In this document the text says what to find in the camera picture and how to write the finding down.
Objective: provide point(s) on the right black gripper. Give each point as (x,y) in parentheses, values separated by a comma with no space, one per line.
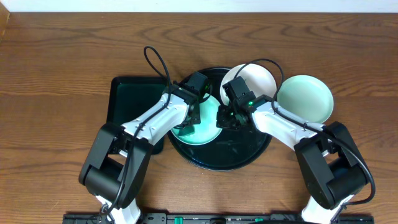
(221,121)

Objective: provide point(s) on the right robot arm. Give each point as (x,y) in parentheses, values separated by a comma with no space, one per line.
(332,167)

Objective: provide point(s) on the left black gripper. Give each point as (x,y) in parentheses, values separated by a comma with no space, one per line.
(193,116)

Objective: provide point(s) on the mint green plate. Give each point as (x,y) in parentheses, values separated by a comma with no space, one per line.
(307,97)
(206,131)

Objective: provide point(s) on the round black tray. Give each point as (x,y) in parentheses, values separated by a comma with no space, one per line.
(231,149)

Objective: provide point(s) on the green scrubbing sponge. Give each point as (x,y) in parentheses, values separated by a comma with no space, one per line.
(183,130)

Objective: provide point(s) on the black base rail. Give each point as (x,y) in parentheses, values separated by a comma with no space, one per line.
(162,218)

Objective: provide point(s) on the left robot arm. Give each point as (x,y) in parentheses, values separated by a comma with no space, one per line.
(116,165)

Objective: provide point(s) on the black rectangular tray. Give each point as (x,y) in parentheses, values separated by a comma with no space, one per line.
(130,97)

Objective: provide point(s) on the white plate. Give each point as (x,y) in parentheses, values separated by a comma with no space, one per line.
(257,78)

